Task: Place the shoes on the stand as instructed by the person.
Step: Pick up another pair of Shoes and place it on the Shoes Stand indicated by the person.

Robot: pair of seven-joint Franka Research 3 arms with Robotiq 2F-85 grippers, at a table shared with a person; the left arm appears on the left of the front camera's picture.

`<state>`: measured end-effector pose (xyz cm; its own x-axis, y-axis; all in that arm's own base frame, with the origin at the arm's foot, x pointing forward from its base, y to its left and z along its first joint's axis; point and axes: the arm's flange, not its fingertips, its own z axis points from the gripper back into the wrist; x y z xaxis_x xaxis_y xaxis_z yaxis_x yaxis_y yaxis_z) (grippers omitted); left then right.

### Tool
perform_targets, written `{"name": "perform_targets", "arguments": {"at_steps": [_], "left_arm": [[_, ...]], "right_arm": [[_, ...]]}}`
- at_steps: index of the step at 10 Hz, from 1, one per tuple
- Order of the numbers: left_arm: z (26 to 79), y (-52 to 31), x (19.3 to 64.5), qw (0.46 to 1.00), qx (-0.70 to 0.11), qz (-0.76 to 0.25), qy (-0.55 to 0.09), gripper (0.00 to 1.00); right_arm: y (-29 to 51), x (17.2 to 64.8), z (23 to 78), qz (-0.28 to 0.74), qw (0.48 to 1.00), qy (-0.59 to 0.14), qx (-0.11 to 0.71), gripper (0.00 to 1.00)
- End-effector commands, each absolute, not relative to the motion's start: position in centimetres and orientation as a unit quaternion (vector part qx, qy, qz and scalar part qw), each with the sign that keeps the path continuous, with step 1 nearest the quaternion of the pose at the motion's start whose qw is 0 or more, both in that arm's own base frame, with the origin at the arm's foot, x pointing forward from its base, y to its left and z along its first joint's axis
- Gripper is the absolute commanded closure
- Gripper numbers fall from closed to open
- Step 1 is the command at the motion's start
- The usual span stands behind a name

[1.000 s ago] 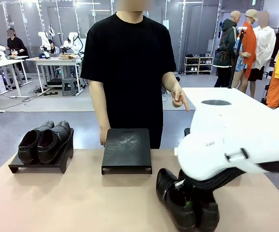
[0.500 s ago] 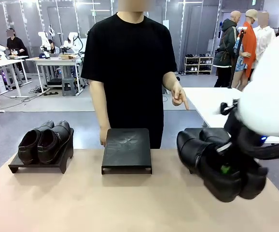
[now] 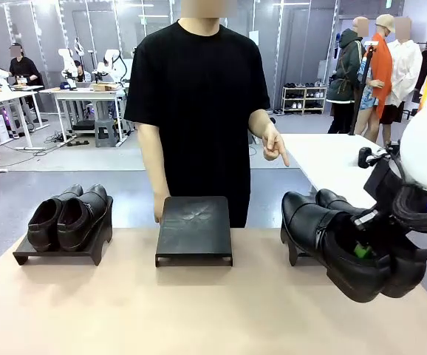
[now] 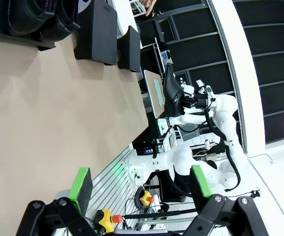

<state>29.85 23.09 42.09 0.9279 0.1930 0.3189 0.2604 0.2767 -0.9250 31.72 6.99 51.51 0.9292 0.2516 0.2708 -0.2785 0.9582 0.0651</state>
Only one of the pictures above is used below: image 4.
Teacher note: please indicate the green mat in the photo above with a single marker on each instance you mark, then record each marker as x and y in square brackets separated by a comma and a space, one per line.
[158, 92]

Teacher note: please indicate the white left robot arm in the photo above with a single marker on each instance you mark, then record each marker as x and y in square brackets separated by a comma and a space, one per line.
[178, 157]

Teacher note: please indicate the person's hand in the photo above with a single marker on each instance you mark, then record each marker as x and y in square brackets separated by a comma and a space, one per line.
[149, 6]

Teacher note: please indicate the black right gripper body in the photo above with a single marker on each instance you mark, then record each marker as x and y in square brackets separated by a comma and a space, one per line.
[198, 101]

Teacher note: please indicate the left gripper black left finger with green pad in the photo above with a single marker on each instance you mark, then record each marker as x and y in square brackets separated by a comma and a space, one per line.
[80, 189]

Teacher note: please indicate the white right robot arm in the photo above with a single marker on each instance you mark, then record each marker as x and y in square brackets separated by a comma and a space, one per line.
[226, 110]

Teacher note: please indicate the metal shelf rack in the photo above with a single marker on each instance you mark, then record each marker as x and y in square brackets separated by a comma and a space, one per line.
[162, 57]

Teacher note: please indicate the wooden background table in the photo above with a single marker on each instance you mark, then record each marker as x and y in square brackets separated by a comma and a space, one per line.
[150, 93]

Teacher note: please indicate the yellow emergency stop button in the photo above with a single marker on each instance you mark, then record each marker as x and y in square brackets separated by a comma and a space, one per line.
[106, 218]
[147, 197]

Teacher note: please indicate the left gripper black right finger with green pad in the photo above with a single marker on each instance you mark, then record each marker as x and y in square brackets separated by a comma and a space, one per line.
[201, 183]

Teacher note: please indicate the black computer box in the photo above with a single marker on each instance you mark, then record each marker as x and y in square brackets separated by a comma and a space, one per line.
[144, 147]

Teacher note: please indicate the black textured leather shoe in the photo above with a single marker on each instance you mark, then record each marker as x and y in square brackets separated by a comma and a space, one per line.
[58, 27]
[26, 17]

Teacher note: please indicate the black pedestal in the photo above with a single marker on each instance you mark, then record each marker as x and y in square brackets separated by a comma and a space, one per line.
[175, 186]

